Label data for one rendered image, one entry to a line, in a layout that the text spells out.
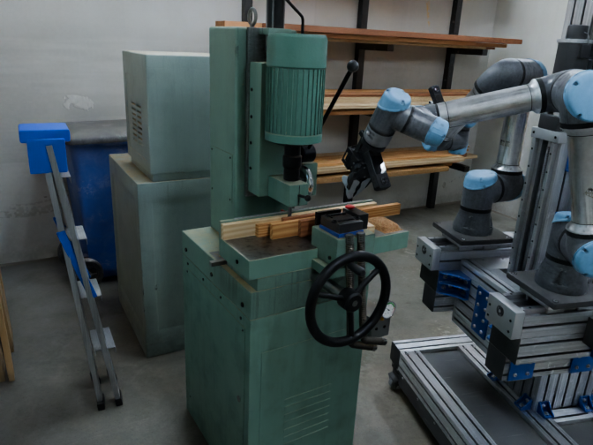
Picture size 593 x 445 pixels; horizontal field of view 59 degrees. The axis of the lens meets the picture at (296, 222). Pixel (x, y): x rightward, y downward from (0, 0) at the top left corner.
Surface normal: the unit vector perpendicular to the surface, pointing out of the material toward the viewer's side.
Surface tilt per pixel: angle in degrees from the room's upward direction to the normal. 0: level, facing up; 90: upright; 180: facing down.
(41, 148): 90
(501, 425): 0
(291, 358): 90
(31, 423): 0
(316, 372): 90
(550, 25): 90
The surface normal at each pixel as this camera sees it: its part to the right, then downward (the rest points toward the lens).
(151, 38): 0.48, 0.31
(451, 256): 0.24, 0.33
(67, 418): 0.04, -0.94
